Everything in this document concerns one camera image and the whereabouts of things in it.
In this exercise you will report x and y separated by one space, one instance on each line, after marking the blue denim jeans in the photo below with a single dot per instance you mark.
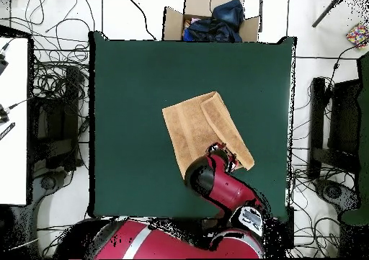
229 12

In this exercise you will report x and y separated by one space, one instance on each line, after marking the grey metal bar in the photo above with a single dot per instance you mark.
327 12

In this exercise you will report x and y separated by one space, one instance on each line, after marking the black metal stand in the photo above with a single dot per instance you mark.
317 113
70 113

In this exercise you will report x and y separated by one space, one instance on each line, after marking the dark green table cloth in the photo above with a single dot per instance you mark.
138 98

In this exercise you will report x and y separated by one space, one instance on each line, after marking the open cardboard box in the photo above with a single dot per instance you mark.
173 23

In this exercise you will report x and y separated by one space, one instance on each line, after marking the multicoloured patterned cloth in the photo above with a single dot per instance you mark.
357 35

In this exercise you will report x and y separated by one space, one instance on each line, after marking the white side table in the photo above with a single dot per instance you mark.
13 127

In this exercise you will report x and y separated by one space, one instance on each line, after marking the dark navy garment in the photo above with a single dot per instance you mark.
210 31

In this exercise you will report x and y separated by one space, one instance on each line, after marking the black power box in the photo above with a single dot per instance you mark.
289 228

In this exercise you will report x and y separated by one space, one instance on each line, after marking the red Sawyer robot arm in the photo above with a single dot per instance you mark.
227 188

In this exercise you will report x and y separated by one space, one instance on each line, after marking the tan terry towel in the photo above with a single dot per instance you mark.
190 127

